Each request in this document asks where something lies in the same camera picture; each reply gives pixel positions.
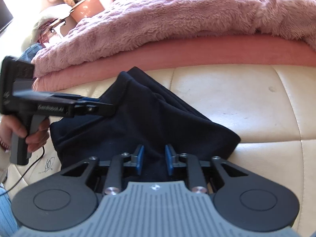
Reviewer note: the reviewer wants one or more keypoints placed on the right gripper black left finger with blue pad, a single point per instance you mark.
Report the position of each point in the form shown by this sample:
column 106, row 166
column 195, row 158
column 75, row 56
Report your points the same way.
column 70, row 196

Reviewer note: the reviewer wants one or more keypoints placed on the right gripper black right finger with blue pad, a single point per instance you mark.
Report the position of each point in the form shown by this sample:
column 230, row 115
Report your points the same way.
column 243, row 198

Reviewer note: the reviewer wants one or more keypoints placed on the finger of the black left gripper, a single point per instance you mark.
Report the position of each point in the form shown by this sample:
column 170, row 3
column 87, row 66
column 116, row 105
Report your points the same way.
column 97, row 109
column 83, row 99

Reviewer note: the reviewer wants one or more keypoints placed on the black pants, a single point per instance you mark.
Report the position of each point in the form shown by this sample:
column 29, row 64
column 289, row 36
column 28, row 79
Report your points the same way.
column 146, row 114

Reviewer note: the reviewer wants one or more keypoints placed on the person's left hand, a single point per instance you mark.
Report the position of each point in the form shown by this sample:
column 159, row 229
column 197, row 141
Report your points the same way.
column 11, row 125

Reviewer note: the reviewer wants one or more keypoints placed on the blue denim garment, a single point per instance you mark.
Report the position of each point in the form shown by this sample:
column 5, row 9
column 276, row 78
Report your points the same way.
column 30, row 52

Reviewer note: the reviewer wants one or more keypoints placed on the cream hat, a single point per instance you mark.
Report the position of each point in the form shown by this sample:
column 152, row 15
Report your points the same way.
column 55, row 19

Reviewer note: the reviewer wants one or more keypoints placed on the terracotta plant pot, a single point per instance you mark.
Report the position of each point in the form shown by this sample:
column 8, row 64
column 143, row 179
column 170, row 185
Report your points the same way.
column 89, row 8

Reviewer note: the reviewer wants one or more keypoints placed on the dark monitor screen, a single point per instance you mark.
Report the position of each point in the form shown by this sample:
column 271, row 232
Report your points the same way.
column 5, row 16

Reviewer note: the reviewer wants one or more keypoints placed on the pink fluffy blanket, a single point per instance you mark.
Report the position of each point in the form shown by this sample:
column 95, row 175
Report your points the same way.
column 128, row 24

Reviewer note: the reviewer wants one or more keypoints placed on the salmon pink bed sheet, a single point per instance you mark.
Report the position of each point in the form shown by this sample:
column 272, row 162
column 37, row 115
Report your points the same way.
column 258, row 49

